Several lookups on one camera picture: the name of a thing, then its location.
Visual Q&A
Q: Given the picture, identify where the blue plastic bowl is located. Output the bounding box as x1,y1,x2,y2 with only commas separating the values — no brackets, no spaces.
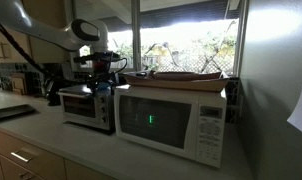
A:
96,82,112,96

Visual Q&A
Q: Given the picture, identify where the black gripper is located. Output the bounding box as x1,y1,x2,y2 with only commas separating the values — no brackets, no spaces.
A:
89,61,121,89

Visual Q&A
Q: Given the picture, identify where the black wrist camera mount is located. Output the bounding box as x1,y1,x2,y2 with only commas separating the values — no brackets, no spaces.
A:
73,51,122,65

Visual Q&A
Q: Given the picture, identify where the metal cabinet door handle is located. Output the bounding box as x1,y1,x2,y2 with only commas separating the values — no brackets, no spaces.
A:
0,42,11,61

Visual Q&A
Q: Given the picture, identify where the silver toaster oven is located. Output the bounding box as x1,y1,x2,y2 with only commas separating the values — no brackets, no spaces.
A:
57,83,117,133

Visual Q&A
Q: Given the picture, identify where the white microwave oven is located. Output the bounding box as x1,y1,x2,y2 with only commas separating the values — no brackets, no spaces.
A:
113,83,228,169

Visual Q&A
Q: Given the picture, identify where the window with white frame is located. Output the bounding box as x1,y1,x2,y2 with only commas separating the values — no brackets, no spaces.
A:
64,0,249,78

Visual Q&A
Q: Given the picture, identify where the wooden serving tray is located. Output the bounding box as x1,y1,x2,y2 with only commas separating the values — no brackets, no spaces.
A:
123,70,231,94

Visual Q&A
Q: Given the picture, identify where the metal drawer handle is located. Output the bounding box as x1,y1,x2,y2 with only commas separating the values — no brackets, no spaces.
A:
18,171,36,180
10,150,33,164

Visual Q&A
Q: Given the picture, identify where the black flat tray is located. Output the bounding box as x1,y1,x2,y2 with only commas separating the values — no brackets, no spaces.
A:
0,103,37,122

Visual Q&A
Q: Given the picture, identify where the black coffee maker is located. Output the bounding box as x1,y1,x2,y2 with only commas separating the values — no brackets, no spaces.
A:
44,63,73,107

